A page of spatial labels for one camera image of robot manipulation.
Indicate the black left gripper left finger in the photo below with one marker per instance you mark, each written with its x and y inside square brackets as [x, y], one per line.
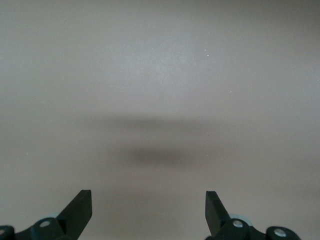
[77, 212]

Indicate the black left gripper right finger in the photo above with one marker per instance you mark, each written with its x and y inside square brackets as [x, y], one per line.
[215, 215]

